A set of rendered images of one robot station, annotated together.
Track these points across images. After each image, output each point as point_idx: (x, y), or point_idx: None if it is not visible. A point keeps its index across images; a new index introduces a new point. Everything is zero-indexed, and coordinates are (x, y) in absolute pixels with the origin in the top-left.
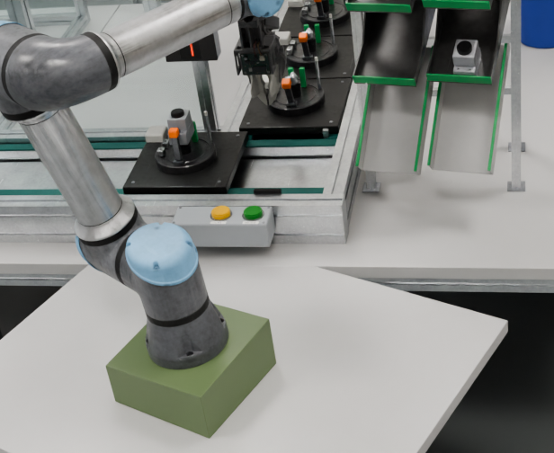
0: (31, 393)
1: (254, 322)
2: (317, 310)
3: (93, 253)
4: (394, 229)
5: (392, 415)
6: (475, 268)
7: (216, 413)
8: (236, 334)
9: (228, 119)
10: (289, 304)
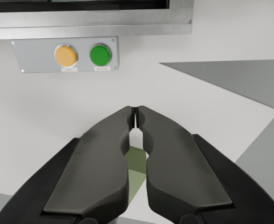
0: (23, 175)
1: (139, 177)
2: (163, 109)
3: None
4: (223, 3)
5: None
6: None
7: None
8: (130, 184)
9: None
10: (143, 105)
